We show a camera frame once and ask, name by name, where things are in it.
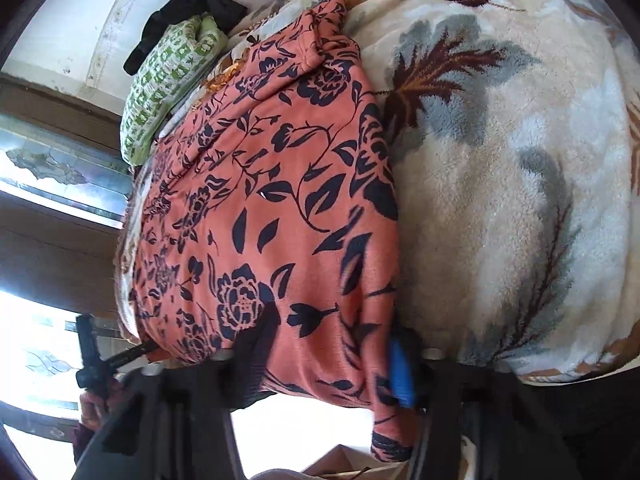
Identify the orange floral garment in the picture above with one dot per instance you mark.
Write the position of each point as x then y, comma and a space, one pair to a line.
260, 200

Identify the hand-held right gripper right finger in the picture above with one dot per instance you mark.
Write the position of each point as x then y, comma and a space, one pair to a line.
404, 375

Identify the black cloth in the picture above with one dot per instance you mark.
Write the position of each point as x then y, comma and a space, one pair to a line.
195, 7

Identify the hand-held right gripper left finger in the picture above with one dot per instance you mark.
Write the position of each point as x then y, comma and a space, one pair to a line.
255, 355

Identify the patterned glass window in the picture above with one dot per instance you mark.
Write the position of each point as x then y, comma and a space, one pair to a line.
55, 165
40, 360

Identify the green patterned pillow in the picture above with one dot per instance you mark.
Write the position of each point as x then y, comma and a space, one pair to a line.
165, 75

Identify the floral fleece blanket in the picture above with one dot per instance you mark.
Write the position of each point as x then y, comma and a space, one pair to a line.
500, 160

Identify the cardboard box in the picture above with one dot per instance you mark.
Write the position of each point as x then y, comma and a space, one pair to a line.
340, 465

